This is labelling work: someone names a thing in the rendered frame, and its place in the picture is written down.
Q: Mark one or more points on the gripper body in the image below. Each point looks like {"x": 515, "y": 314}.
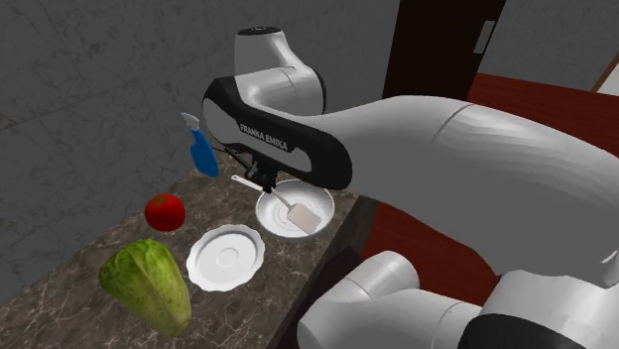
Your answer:
{"x": 263, "y": 174}

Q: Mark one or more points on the white spatula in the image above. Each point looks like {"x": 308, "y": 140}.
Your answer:
{"x": 303, "y": 216}

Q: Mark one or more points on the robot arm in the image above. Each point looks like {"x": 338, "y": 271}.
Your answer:
{"x": 483, "y": 183}

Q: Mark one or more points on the white bowl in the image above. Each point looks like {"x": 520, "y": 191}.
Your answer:
{"x": 278, "y": 212}

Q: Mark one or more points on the blue spray bottle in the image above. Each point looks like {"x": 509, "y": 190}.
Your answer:
{"x": 204, "y": 155}

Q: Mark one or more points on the white scalloped plate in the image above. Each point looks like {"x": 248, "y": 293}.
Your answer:
{"x": 226, "y": 257}

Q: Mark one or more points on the red tomato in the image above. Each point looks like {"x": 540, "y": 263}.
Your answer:
{"x": 165, "y": 212}

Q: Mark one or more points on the green lettuce head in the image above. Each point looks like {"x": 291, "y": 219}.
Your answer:
{"x": 147, "y": 285}

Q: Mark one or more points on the dark brown door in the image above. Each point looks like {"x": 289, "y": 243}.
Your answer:
{"x": 435, "y": 43}

